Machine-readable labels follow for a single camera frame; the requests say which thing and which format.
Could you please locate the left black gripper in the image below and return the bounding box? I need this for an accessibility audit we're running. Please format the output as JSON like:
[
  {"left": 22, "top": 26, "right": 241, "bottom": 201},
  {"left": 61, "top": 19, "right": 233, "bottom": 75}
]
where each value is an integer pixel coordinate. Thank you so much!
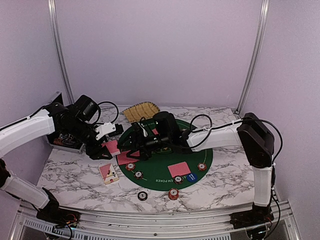
[{"left": 64, "top": 117, "right": 112, "bottom": 160}]

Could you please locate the right aluminium frame post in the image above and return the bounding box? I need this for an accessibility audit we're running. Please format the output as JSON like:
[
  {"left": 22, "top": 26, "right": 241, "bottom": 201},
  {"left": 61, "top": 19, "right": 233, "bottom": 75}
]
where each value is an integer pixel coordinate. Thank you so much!
[{"left": 235, "top": 0, "right": 270, "bottom": 114}]

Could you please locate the woven bamboo tray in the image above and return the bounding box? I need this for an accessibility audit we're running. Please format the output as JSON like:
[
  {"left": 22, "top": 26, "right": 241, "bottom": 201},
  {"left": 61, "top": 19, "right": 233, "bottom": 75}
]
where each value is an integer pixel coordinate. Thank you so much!
[{"left": 123, "top": 101, "right": 160, "bottom": 123}]

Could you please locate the aluminium frame post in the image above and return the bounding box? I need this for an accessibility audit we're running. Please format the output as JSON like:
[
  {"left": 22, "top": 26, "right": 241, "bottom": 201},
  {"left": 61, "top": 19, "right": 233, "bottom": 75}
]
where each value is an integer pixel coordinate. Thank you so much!
[
  {"left": 235, "top": 0, "right": 270, "bottom": 114},
  {"left": 47, "top": 0, "right": 75, "bottom": 104}
]

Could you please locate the front aluminium rail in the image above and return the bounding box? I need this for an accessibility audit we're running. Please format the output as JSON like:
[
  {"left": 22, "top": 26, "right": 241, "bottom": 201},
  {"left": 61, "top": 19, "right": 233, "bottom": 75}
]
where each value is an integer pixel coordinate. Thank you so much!
[{"left": 8, "top": 200, "right": 301, "bottom": 240}]

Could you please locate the green round poker mat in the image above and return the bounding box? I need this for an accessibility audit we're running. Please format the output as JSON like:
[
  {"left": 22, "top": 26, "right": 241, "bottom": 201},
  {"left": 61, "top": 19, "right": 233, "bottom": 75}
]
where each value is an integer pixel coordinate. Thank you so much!
[{"left": 119, "top": 148, "right": 214, "bottom": 191}]

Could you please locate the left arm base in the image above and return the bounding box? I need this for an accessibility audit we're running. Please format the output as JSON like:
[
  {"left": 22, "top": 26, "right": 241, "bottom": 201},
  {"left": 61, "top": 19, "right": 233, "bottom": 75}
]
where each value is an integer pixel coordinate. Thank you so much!
[{"left": 36, "top": 188, "right": 80, "bottom": 226}]

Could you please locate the red backed card deck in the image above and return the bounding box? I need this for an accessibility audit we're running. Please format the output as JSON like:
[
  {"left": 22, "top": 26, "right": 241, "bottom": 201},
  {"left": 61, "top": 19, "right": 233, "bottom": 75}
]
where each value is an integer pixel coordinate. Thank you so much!
[{"left": 102, "top": 140, "right": 121, "bottom": 157}]

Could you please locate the aluminium poker case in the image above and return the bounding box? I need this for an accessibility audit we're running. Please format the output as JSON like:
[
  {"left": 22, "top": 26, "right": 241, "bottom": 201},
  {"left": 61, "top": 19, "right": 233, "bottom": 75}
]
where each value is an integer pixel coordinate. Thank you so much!
[{"left": 44, "top": 91, "right": 85, "bottom": 154}]

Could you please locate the red backed playing card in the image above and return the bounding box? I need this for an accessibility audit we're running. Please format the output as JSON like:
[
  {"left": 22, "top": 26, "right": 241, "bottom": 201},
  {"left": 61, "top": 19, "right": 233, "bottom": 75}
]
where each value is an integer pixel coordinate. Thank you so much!
[
  {"left": 167, "top": 161, "right": 191, "bottom": 178},
  {"left": 116, "top": 150, "right": 139, "bottom": 166},
  {"left": 152, "top": 128, "right": 159, "bottom": 135}
]

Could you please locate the ace card box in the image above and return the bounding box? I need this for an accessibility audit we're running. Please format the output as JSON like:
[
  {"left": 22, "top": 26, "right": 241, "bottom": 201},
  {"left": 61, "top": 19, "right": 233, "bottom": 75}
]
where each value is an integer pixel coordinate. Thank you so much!
[{"left": 98, "top": 163, "right": 119, "bottom": 185}]

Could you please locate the red poker chip stack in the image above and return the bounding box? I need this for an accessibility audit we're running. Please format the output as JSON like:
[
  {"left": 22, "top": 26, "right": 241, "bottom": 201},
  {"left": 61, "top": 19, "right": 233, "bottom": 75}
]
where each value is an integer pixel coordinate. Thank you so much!
[{"left": 168, "top": 188, "right": 179, "bottom": 200}]

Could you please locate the blue small blind button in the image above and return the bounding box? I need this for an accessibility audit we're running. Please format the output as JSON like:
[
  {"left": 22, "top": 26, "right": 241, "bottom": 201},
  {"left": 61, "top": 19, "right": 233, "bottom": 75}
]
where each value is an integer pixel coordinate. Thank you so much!
[{"left": 186, "top": 173, "right": 198, "bottom": 183}]

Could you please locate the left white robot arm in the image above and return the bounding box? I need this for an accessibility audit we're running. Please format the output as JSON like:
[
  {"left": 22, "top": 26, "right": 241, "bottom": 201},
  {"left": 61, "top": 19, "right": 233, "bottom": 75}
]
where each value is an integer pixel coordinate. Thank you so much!
[{"left": 0, "top": 103, "right": 112, "bottom": 223}]

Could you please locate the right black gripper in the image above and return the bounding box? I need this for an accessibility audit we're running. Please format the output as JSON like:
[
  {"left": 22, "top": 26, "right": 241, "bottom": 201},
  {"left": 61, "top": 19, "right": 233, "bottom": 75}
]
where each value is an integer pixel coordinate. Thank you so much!
[{"left": 117, "top": 131, "right": 171, "bottom": 161}]

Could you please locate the left aluminium frame post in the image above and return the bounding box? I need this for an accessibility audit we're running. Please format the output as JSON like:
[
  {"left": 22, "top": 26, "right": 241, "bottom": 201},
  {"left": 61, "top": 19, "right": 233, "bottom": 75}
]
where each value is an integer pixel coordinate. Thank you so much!
[{"left": 47, "top": 0, "right": 75, "bottom": 104}]

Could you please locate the orange purple chip row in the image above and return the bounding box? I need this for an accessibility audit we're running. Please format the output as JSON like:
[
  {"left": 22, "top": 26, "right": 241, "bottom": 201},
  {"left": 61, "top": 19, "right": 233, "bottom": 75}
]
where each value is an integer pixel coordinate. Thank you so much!
[{"left": 53, "top": 138, "right": 75, "bottom": 148}]

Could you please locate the black poker chip stack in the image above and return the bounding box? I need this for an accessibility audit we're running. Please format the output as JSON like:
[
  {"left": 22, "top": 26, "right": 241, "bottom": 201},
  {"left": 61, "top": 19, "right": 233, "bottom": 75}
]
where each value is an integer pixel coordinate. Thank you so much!
[{"left": 137, "top": 191, "right": 148, "bottom": 201}]

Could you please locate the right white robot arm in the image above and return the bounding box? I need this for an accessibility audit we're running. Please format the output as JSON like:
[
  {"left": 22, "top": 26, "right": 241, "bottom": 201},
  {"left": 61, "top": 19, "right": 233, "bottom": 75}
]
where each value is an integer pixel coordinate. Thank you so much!
[{"left": 117, "top": 111, "right": 275, "bottom": 224}]

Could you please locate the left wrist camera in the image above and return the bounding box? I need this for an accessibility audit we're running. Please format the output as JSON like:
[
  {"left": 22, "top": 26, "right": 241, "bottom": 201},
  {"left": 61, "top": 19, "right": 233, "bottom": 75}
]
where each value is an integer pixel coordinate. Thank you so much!
[{"left": 95, "top": 122, "right": 124, "bottom": 140}]

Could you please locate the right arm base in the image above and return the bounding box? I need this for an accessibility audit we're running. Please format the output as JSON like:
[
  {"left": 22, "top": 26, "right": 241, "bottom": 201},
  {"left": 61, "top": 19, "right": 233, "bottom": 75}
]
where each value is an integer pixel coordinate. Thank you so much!
[{"left": 229, "top": 200, "right": 275, "bottom": 229}]

